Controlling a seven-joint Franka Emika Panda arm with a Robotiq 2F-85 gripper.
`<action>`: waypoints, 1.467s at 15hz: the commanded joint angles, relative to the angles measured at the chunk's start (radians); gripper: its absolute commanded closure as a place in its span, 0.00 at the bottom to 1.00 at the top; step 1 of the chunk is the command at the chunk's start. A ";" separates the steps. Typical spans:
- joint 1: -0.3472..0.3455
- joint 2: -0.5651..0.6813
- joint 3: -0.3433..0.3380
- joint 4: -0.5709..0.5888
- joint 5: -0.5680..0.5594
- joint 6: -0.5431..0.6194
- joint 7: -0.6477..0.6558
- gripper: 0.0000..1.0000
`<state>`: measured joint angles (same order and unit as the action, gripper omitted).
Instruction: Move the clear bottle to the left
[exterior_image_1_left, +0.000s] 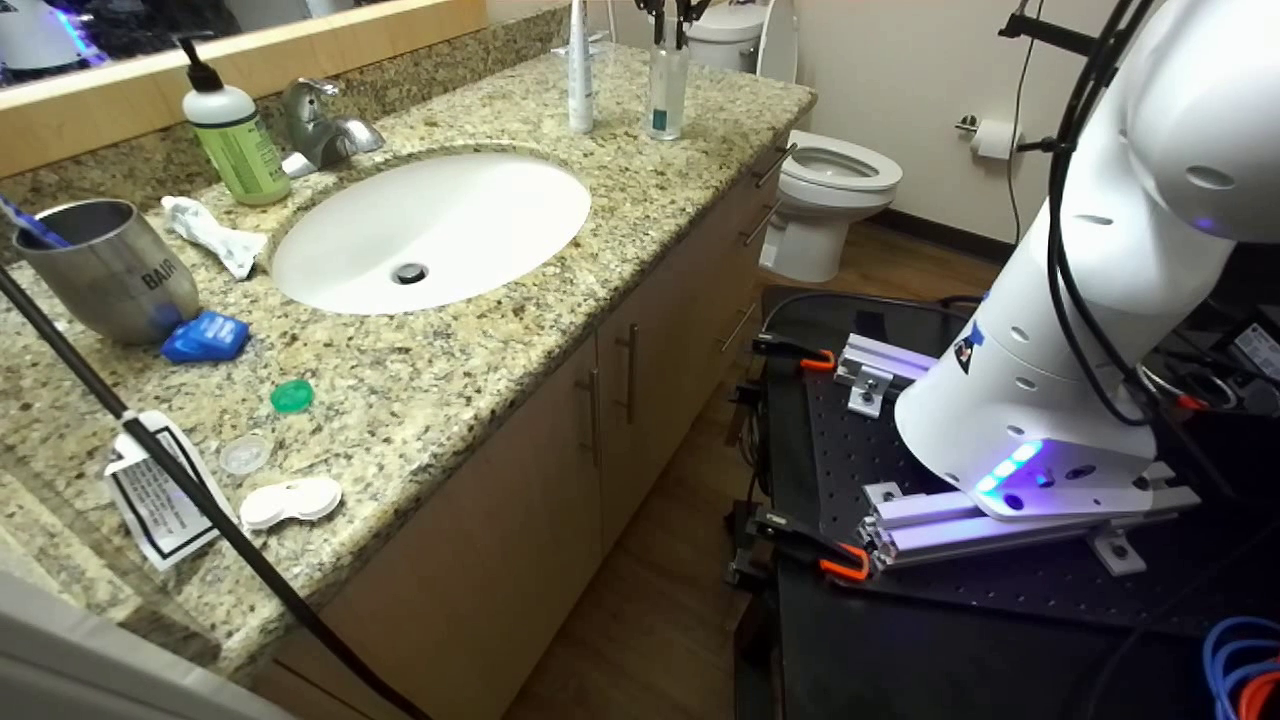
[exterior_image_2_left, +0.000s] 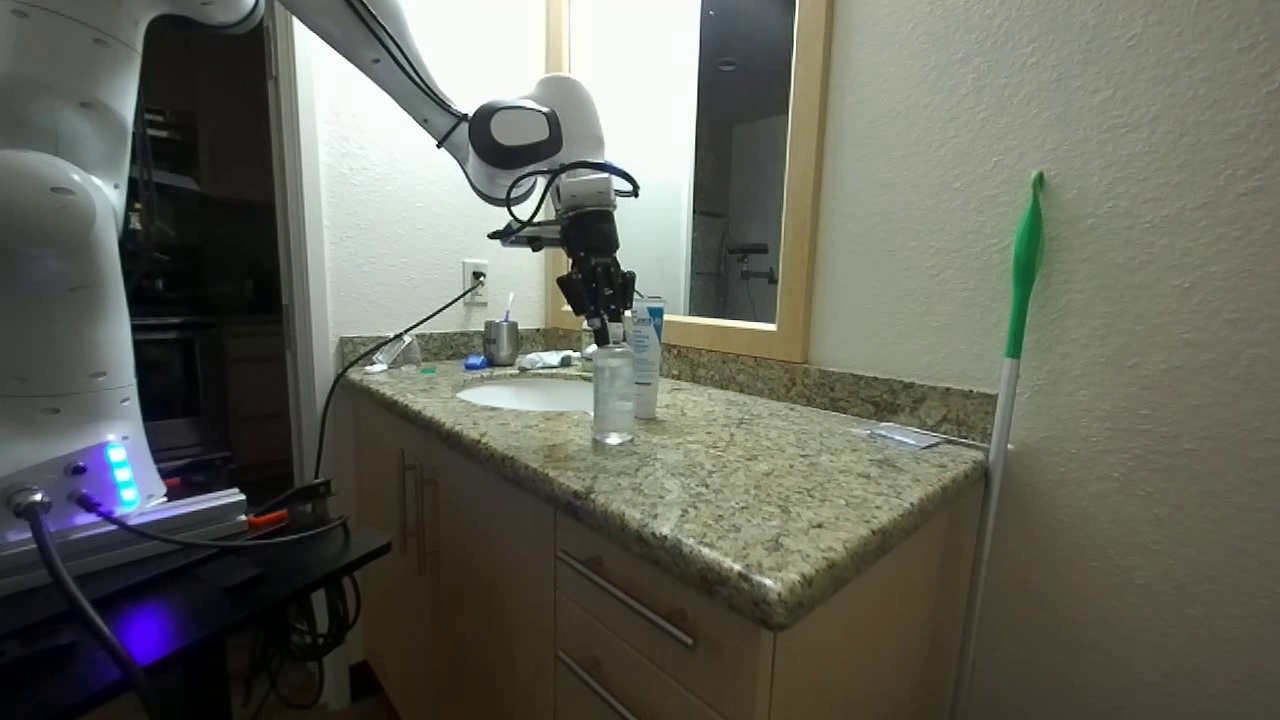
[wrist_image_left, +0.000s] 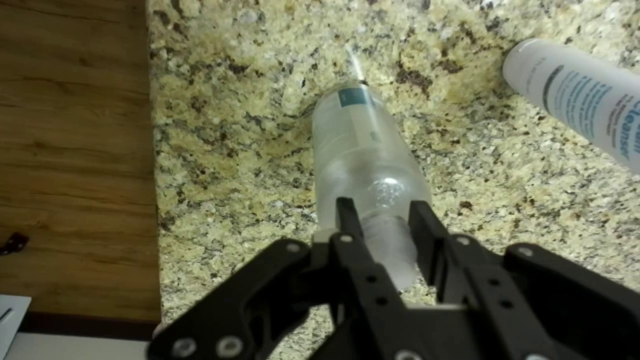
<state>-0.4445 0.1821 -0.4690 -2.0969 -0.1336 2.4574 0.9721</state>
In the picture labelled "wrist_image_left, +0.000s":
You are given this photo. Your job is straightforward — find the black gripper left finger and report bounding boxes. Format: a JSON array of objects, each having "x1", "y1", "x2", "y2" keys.
[{"x1": 147, "y1": 197, "x2": 411, "y2": 360}]

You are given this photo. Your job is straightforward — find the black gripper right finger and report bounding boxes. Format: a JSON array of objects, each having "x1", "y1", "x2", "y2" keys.
[{"x1": 407, "y1": 200, "x2": 640, "y2": 360}]

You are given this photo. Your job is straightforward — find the clear plastic bottle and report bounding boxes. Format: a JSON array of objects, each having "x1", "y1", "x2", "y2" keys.
[{"x1": 311, "y1": 44, "x2": 435, "y2": 297}]

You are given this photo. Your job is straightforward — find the white bottle blue print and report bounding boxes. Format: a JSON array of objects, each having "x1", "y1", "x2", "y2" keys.
[{"x1": 500, "y1": 36, "x2": 640, "y2": 178}]

